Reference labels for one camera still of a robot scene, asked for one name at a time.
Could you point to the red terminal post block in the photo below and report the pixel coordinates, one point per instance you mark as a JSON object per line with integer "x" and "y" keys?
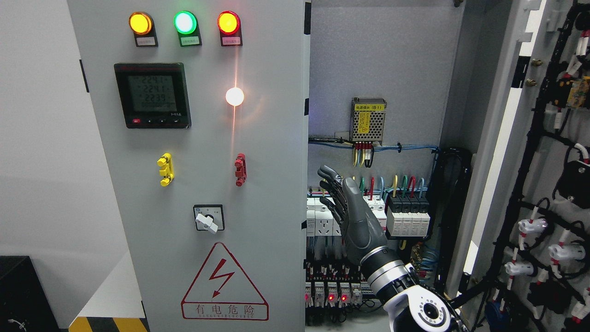
{"x": 241, "y": 169}

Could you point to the black surge protector modules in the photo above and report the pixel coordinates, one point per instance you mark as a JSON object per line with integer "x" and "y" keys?
{"x": 406, "y": 219}

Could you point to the white socket breaker row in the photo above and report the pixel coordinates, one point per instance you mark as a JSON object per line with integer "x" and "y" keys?
{"x": 320, "y": 221}

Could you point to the perforated metal power supply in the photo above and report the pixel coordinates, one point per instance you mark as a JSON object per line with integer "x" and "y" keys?
{"x": 367, "y": 119}

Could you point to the red electric hazard warning sticker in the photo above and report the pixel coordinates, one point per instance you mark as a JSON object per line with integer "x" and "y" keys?
{"x": 222, "y": 290}

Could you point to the white rotary selector switch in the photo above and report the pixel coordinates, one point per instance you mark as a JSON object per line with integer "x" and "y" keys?
{"x": 209, "y": 218}

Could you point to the black digital power meter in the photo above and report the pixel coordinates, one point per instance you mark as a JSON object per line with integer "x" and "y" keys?
{"x": 153, "y": 95}

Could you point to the white indicator lamp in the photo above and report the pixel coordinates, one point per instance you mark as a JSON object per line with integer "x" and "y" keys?
{"x": 235, "y": 96}

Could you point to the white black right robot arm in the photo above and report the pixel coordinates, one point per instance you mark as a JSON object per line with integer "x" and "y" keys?
{"x": 411, "y": 307}

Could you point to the green indicator lamp left door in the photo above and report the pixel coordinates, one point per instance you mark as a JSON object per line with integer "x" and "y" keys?
{"x": 188, "y": 29}

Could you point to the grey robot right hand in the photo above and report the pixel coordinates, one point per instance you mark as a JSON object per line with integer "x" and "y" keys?
{"x": 365, "y": 241}

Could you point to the yellow indicator lamp left door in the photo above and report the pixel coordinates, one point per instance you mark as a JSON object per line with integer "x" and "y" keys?
{"x": 143, "y": 28}

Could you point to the red indicator lamp left door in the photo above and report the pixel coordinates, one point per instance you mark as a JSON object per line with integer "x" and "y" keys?
{"x": 230, "y": 29}

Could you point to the lower relay terminal row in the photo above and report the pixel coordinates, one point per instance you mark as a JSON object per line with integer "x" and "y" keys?
{"x": 335, "y": 283}

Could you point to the yellow terminal post block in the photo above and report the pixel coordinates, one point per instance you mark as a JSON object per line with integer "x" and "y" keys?
{"x": 166, "y": 170}

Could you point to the grey cabinet door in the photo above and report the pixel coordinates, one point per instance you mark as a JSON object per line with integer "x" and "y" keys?
{"x": 519, "y": 256}
{"x": 263, "y": 217}

